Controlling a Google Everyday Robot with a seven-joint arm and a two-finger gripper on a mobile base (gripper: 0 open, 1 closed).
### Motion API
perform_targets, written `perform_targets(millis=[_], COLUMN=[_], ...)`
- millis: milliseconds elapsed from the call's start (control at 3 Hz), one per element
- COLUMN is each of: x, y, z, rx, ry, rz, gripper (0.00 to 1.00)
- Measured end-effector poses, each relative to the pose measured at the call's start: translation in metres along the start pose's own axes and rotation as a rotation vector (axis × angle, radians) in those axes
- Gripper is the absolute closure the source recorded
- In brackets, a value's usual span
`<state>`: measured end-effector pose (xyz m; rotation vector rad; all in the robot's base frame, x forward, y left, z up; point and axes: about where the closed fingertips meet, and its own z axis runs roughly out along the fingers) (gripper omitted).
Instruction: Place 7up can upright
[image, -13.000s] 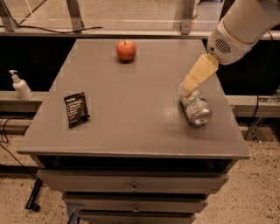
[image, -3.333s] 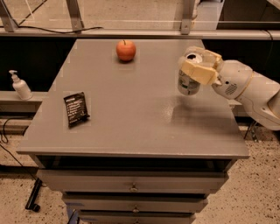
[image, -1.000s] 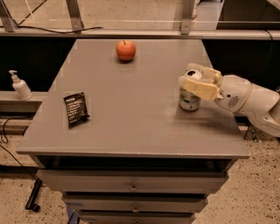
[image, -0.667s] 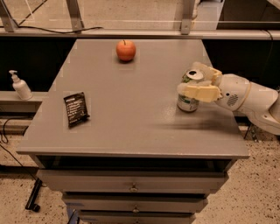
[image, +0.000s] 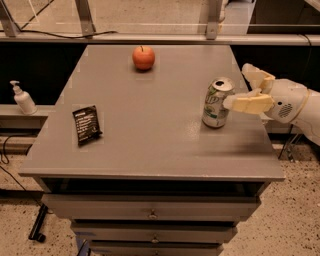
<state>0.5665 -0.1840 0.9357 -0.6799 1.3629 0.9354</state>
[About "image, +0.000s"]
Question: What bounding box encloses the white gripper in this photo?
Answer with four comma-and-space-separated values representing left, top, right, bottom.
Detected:
223, 63, 308, 123

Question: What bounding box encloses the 7up soda can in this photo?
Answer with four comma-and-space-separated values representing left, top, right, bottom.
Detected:
202, 77, 235, 128

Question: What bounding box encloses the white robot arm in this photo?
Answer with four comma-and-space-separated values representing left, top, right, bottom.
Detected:
223, 63, 320, 145

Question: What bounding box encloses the red apple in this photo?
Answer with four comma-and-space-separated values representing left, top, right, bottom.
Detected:
132, 46, 155, 70

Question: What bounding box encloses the grey drawer cabinet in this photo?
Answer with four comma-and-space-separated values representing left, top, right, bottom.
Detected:
21, 45, 284, 256

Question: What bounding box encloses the black snack packet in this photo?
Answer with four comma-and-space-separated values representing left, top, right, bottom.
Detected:
73, 106, 102, 146

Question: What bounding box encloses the white pump bottle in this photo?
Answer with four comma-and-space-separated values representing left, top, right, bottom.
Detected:
10, 80, 37, 115

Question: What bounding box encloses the black clamp on floor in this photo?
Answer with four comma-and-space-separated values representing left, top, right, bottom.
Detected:
28, 204, 48, 243

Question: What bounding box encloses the black cable on railing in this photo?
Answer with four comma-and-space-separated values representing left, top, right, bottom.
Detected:
0, 29, 119, 39

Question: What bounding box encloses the metal railing frame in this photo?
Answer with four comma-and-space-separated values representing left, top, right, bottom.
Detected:
0, 0, 320, 46

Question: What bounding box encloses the black floor cable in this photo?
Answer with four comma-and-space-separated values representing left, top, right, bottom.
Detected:
0, 133, 44, 204

